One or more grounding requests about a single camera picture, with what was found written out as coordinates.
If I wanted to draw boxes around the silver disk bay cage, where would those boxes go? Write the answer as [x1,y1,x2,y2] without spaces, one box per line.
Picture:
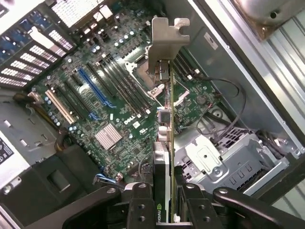
[175,126,290,198]

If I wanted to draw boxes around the green motherboard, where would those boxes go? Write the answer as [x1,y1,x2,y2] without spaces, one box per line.
[30,0,231,184]

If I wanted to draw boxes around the silver chipset heatsink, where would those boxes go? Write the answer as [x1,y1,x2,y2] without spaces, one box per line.
[94,123,123,151]

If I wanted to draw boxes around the black plastic shroud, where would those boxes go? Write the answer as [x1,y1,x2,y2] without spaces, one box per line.
[0,143,124,227]

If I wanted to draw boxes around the black expansion slot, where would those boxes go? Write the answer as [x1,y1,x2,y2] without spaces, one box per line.
[62,75,94,115]

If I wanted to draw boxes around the white expansion slot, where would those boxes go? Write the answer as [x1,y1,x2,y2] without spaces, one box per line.
[44,89,75,125]

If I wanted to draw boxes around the blue expansion slot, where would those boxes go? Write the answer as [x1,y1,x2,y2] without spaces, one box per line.
[76,67,112,108]

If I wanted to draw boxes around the CPU socket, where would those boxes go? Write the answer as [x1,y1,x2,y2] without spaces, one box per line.
[125,56,167,93]

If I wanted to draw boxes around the black open PC case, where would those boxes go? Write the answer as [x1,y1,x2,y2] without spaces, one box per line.
[0,0,305,229]

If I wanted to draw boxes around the blue wire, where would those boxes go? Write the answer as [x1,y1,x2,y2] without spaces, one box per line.
[94,167,120,185]

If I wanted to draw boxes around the thin black wire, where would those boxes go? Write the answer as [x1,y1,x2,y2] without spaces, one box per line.
[195,77,247,146]

